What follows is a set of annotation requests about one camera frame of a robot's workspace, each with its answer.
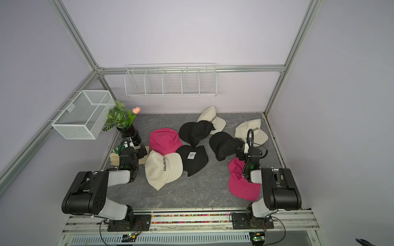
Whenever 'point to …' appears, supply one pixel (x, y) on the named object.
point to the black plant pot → (131, 132)
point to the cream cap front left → (160, 169)
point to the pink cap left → (164, 141)
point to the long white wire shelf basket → (174, 80)
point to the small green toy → (116, 150)
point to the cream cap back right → (242, 127)
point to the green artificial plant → (118, 116)
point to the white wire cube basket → (83, 117)
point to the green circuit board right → (257, 238)
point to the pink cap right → (239, 186)
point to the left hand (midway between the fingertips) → (135, 146)
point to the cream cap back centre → (209, 114)
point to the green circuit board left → (129, 238)
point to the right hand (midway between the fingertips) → (246, 145)
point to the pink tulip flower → (136, 110)
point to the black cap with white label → (194, 158)
